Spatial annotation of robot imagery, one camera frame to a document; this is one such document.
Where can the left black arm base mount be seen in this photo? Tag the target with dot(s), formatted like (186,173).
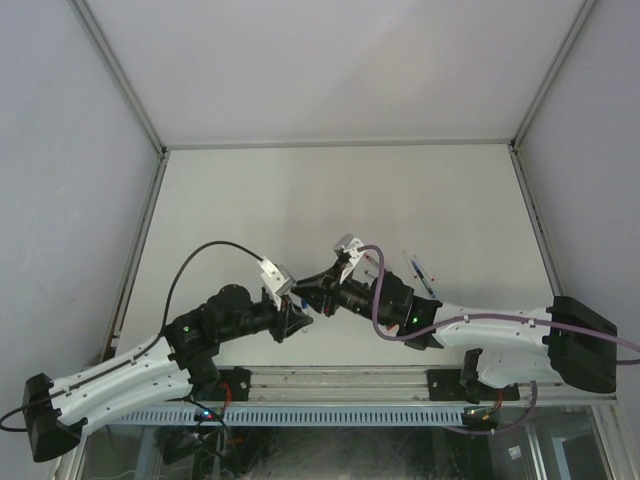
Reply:
(233,385)

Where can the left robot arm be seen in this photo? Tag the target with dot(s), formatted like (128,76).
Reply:
(175,364)

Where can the blue cable duct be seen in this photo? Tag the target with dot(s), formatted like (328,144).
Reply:
(297,416)

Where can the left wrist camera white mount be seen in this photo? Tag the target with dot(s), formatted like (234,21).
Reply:
(277,281)

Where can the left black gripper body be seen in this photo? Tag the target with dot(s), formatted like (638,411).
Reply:
(282,318)

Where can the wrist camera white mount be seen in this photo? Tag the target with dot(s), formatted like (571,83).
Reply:
(349,250)
(277,281)

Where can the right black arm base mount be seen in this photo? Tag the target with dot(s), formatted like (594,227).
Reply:
(453,385)

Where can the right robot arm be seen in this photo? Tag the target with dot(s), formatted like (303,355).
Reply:
(567,341)

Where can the blue gel pen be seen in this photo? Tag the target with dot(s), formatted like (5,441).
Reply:
(424,278)

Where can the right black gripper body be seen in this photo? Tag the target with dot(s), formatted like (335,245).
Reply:
(329,295)

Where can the white fineliner pen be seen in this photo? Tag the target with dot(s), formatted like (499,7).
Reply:
(417,266)

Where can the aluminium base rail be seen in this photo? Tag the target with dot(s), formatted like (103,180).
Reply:
(340,382)

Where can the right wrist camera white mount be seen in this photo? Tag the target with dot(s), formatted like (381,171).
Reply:
(349,250)

